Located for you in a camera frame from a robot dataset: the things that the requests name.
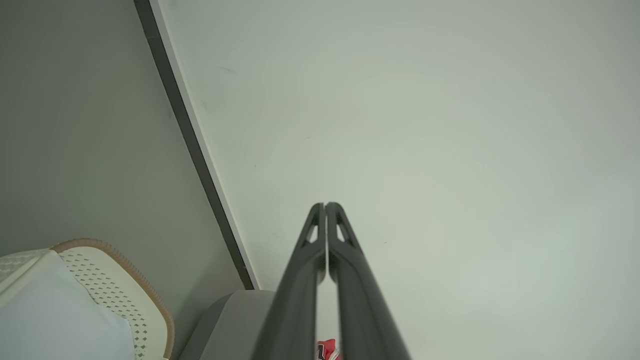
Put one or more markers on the red basketball jersey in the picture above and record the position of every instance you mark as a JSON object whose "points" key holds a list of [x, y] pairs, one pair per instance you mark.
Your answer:
{"points": [[327, 351]]}

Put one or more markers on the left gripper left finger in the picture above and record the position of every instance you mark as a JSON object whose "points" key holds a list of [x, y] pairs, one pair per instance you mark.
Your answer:
{"points": [[295, 300]]}

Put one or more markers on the white basket with brown rim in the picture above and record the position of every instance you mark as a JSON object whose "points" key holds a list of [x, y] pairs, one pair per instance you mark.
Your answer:
{"points": [[125, 290]]}

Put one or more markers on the dark baseboard strip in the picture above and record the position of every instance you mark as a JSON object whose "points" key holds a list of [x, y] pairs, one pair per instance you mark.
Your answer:
{"points": [[200, 165]]}

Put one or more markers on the grey fabric sofa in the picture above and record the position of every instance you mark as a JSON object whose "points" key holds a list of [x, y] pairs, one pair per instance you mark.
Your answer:
{"points": [[225, 330]]}

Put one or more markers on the white garment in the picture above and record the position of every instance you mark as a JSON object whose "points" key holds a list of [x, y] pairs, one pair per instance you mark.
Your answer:
{"points": [[55, 315]]}

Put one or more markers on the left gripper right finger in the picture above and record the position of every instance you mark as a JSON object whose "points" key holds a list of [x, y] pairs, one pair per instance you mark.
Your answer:
{"points": [[362, 310]]}

